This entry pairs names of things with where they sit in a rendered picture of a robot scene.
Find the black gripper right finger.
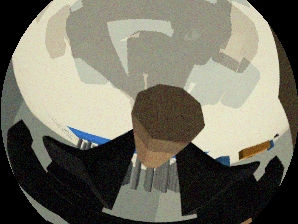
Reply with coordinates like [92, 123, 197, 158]
[174, 143, 261, 216]

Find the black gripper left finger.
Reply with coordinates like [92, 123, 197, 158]
[43, 129, 136, 210]

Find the blue flat strip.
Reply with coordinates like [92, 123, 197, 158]
[68, 127, 110, 145]

